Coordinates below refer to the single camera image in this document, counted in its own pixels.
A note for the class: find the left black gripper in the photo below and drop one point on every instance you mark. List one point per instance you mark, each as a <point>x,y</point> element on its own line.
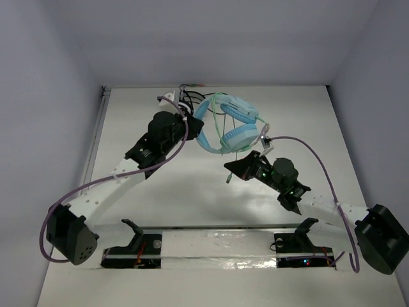
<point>193,126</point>

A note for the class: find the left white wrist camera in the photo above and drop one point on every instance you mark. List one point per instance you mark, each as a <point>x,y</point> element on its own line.
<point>166,100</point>

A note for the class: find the light blue headphones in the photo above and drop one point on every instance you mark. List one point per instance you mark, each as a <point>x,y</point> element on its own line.
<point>235,123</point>

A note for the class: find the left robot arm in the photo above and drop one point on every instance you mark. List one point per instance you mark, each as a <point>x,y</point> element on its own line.
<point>72,224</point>

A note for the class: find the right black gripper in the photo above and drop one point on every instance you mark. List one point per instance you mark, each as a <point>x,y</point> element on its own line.
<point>245,165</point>

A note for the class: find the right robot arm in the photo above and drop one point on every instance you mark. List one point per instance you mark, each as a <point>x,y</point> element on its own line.
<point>373,234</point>

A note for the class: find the silver taped base cover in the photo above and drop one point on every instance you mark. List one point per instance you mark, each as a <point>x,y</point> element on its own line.
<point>218,249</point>

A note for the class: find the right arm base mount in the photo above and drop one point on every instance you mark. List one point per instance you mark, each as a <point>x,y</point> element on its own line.
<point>295,250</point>

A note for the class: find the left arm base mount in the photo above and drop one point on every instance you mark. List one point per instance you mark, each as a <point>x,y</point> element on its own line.
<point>142,252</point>

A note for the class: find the metal rail left edge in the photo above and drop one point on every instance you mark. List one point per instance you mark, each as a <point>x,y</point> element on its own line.
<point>89,160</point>

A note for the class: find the black white headphones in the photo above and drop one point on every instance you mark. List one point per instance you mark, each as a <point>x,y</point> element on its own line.
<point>188,98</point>

